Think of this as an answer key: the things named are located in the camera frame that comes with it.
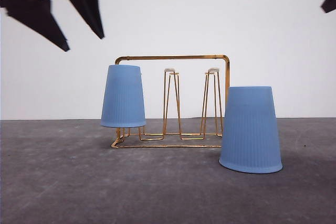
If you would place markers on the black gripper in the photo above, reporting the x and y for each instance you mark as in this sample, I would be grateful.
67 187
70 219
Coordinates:
40 16

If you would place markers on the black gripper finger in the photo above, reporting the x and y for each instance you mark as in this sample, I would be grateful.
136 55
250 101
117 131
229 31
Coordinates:
328 5

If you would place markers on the blue plastic cup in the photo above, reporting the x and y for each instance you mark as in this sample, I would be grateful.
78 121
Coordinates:
123 104
250 138

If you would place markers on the gold wire cup rack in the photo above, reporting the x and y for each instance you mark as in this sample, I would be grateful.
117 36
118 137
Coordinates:
211 123

